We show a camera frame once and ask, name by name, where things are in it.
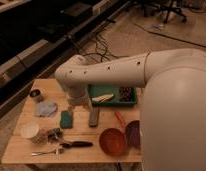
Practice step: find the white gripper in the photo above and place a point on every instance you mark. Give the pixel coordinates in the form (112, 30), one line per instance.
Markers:
(78, 97)

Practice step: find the yellow banana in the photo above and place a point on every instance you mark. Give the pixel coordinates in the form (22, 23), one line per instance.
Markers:
(103, 98)

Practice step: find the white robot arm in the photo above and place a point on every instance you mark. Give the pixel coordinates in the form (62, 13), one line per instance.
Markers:
(173, 105)

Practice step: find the green sponge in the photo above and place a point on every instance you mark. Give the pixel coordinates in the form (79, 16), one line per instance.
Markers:
(66, 120)

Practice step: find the green plastic tray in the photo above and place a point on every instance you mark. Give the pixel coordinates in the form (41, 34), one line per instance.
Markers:
(98, 90)

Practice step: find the blue cloth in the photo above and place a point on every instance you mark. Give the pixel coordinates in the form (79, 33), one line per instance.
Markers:
(45, 109)

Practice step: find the small metal can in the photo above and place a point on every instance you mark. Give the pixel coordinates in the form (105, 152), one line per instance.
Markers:
(36, 95)

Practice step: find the orange bowl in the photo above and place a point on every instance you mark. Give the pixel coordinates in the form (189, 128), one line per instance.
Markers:
(113, 142)

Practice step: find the dark snack pile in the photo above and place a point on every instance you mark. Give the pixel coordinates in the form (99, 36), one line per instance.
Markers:
(125, 93)

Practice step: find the silver fork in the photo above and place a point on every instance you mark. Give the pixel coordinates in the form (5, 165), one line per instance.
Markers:
(55, 151)

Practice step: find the white paper cup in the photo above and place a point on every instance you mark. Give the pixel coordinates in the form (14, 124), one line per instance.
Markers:
(31, 131)

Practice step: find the purple bowl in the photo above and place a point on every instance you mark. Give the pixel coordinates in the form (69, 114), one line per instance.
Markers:
(132, 132)

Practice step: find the office chair base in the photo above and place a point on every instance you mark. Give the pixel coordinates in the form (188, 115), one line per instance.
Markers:
(151, 7)

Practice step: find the black handled utensil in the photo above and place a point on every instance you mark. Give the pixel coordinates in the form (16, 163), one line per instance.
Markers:
(76, 144)

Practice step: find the orange handled utensil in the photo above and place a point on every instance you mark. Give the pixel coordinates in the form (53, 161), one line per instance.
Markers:
(120, 119)

